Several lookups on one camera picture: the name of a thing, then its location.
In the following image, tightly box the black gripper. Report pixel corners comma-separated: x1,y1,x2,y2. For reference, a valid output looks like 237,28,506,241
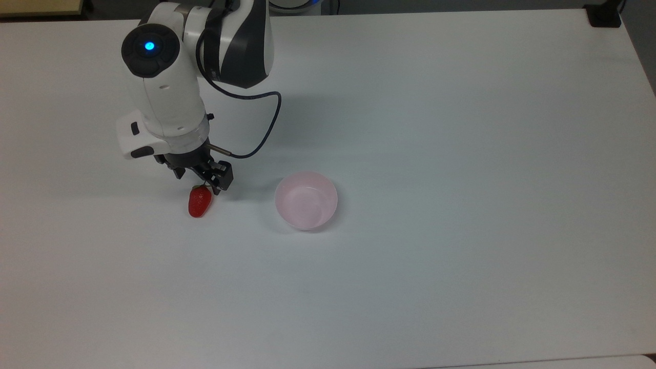
154,142,235,197

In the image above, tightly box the red strawberry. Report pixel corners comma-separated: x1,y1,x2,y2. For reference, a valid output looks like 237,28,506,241
188,184,213,218

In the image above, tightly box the pink plastic bowl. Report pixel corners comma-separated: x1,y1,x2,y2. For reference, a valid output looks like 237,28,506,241
275,171,339,232

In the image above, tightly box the light wooden board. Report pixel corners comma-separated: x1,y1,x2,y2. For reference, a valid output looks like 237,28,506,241
0,0,85,18

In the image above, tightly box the white table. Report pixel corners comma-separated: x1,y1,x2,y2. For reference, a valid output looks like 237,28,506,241
425,354,656,369

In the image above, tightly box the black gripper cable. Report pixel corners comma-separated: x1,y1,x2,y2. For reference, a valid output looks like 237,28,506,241
196,9,283,159

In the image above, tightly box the black camera stand with clamp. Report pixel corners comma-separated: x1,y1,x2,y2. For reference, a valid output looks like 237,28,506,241
584,0,627,29

